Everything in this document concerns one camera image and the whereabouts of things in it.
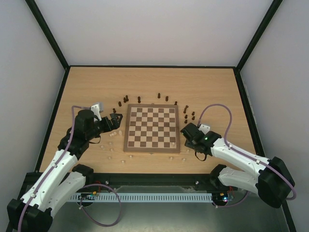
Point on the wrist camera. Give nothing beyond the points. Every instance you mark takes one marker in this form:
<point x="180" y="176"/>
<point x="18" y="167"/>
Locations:
<point x="97" y="108"/>
<point x="204" y="128"/>

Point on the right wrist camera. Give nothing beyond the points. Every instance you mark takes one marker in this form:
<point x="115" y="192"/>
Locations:
<point x="204" y="128"/>

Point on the light blue cable duct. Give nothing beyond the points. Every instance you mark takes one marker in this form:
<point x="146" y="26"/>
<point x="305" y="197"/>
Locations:
<point x="143" y="198"/>

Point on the black aluminium frame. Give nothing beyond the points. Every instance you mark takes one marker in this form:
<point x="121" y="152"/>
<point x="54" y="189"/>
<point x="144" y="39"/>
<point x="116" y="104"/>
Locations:
<point x="154" y="178"/>

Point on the wooden chess board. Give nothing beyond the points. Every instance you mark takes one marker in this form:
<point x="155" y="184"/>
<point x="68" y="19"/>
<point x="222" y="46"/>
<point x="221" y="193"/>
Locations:
<point x="152" y="128"/>

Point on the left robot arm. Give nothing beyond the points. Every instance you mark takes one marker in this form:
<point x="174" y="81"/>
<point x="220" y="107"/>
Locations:
<point x="55" y="191"/>

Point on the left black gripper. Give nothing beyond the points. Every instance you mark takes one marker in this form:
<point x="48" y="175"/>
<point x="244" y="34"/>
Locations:
<point x="109" y="127"/>

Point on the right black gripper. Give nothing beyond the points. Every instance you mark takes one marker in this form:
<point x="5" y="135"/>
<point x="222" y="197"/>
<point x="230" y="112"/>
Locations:
<point x="189" y="133"/>

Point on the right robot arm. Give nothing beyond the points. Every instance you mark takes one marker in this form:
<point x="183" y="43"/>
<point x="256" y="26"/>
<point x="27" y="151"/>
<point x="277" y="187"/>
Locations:
<point x="267" y="178"/>

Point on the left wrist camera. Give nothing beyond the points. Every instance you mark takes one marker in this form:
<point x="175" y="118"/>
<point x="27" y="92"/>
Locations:
<point x="97" y="108"/>

